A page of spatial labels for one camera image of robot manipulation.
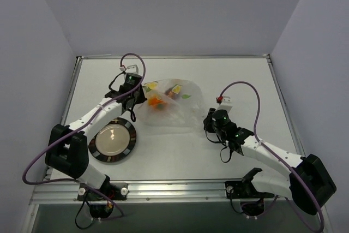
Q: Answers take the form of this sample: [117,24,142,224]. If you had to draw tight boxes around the orange fake fruit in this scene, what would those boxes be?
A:
[148,96,167,111]

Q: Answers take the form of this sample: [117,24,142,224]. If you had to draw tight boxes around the clear printed plastic bag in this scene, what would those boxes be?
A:
[135,79,205,129]

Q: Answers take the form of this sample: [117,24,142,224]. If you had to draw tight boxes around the dark red fake fruit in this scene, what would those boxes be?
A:
[165,87,180,100]

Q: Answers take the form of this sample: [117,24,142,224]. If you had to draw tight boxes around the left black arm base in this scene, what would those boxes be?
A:
[74,184,128,230]

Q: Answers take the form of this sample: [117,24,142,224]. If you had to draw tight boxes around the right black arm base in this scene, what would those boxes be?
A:
[225,180,278,220]

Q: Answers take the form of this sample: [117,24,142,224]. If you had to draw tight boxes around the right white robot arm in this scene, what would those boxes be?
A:
[203,108,337,215]

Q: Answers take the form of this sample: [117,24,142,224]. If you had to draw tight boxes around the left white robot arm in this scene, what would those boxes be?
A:
[45,72,146,195]

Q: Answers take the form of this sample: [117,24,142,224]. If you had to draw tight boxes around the black rimmed beige plate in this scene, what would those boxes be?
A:
[88,117,137,163]

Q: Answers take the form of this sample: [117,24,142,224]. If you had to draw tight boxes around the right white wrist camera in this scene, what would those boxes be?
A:
[216,95,233,113]

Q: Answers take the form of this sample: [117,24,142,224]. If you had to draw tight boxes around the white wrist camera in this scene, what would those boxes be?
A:
[125,64,139,74]
[216,95,233,113]

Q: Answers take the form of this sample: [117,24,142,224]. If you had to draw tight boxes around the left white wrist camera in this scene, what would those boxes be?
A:
[125,64,139,74]

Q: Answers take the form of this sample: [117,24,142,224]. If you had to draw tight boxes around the aluminium table frame rail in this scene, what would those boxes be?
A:
[38,53,302,206]

